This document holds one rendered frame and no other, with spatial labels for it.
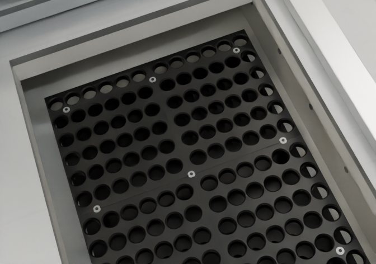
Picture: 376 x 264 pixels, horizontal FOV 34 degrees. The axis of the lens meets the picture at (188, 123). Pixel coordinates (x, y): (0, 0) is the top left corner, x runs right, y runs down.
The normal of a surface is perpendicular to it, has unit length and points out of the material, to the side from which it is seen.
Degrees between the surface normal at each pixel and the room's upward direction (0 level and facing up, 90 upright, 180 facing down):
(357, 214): 90
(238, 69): 0
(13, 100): 0
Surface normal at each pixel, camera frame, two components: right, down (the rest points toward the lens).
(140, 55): -0.09, -0.51
